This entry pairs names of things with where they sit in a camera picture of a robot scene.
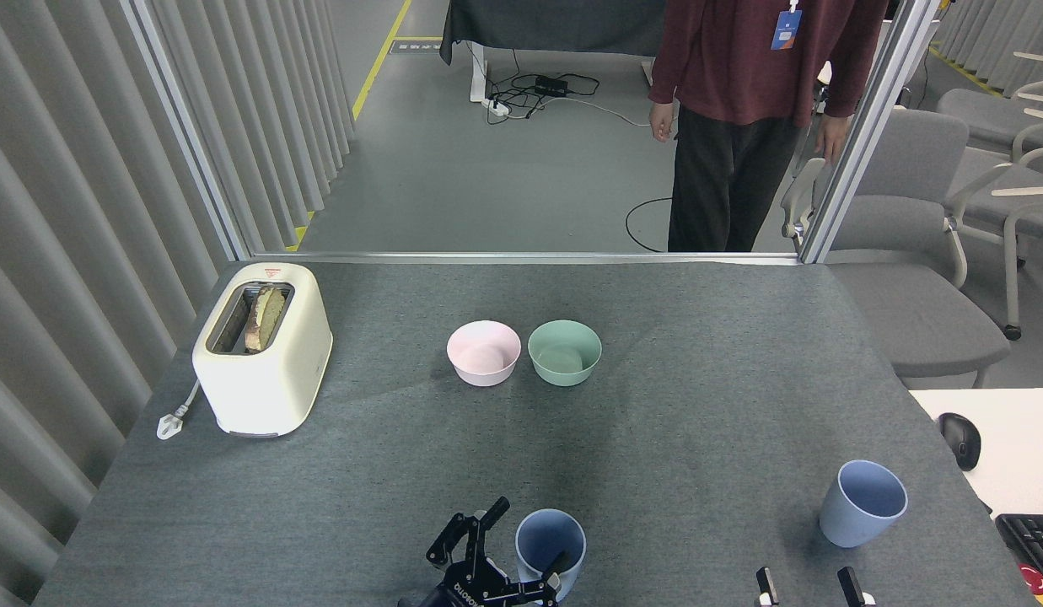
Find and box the silver frame rail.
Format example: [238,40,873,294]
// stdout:
[248,250,803,268]

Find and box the table with dark cloth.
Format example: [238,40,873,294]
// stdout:
[439,0,668,105]

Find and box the black keyboard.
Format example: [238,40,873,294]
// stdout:
[995,513,1043,607]

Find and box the white power cord with plug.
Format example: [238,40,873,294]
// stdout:
[156,379,202,441]

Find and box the black floor cable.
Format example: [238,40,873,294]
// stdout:
[625,196,675,254]

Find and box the person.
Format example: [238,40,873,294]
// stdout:
[648,0,890,254]

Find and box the cream white toaster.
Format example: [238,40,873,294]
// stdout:
[191,262,333,438]

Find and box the white desk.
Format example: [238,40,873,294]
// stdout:
[909,388,1043,607]

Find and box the blue name badge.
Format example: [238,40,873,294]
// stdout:
[771,0,804,51]

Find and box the black computer mouse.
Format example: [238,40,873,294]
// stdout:
[937,412,983,472]

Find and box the person's left hand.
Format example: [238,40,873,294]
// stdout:
[815,114,851,167]

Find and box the toasted bread slice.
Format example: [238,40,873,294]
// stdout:
[244,285,286,353]

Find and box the green bowl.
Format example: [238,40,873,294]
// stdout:
[527,320,603,388]

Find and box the pink bowl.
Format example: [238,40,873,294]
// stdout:
[446,320,522,388]

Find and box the grey felt table cover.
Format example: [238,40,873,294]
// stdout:
[32,260,1038,607]

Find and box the blue plastic cup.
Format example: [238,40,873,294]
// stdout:
[514,508,588,604]
[819,459,908,549]

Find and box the grey office chair white frame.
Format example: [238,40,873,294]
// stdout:
[934,126,1043,342]
[934,51,1043,165]
[780,108,1013,390]

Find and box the silver frame post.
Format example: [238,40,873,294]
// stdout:
[798,0,945,265]
[119,0,252,262]

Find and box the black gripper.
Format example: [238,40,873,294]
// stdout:
[399,496,574,607]

